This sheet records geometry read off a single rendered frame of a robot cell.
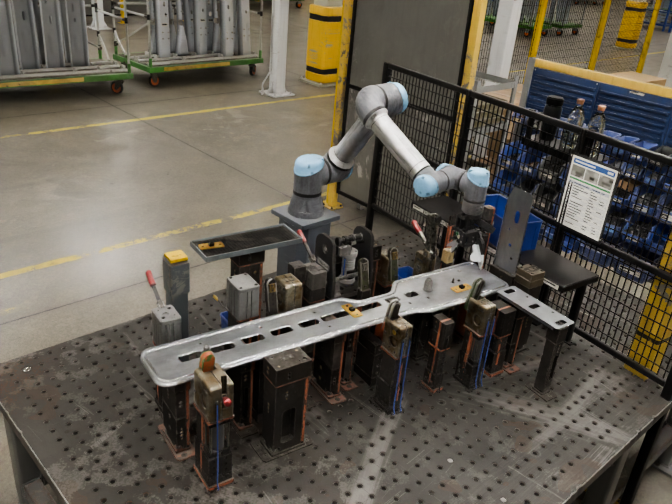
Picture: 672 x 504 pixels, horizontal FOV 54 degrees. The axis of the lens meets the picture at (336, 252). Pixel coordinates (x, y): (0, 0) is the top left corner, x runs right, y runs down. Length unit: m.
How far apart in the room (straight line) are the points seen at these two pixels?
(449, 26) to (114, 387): 3.20
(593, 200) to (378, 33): 2.73
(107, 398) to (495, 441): 1.29
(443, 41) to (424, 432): 3.00
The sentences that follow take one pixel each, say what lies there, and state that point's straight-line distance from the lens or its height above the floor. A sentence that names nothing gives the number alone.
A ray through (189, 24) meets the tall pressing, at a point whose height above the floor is 0.69.
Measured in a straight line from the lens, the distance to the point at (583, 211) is 2.78.
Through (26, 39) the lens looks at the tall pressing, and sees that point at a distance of 8.98.
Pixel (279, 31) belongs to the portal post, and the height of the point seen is 0.84.
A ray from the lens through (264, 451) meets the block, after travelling 2.14.
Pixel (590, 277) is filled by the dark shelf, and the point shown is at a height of 1.03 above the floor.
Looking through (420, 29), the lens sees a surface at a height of 1.57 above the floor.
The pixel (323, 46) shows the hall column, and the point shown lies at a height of 0.57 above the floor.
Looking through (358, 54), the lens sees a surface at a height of 1.30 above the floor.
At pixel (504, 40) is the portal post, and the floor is 1.31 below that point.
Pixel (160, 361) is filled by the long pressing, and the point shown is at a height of 1.00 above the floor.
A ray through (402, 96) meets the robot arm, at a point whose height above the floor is 1.63.
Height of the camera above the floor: 2.17
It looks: 26 degrees down
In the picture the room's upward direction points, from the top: 5 degrees clockwise
